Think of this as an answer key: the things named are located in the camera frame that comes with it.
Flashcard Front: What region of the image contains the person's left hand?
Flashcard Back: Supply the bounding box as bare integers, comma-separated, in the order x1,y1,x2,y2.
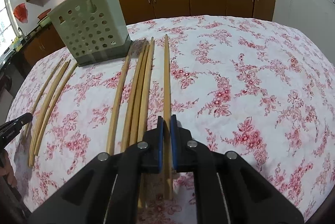
1,150,17,188

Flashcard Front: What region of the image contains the wooden chopstick group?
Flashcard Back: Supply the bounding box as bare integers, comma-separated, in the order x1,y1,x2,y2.
24,57,64,136
129,43,149,145
28,60,71,167
32,62,77,163

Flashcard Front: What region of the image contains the wooden chopstick left group outer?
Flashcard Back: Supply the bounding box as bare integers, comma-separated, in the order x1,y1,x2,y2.
24,57,64,136

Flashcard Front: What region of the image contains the wooden chopstick beside gripper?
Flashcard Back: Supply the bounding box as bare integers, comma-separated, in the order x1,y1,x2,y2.
137,36,156,209

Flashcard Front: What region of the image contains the wooden chopstick left group inner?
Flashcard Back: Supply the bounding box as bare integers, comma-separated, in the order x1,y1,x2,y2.
32,62,77,163

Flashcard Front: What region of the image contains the wooden chopstick lone left-centre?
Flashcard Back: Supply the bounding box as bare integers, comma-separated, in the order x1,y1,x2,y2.
106,53,131,155

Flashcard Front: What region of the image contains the wooden chopstick left group middle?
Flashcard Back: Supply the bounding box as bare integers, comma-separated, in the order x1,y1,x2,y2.
28,60,71,167

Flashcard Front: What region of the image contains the floral pink white tablecloth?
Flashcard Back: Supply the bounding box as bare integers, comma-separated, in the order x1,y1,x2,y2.
7,16,334,220

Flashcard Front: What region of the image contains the left window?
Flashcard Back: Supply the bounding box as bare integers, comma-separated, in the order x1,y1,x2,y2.
0,0,19,55

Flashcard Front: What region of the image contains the red plastic bag hanging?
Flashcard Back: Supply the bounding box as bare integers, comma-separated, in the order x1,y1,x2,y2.
14,3,28,23

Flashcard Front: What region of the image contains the red basin on counter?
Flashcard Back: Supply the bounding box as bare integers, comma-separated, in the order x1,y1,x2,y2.
37,9,51,21

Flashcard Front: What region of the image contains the green perforated utensil holder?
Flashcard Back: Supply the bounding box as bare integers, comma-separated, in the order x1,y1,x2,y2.
48,0,132,67

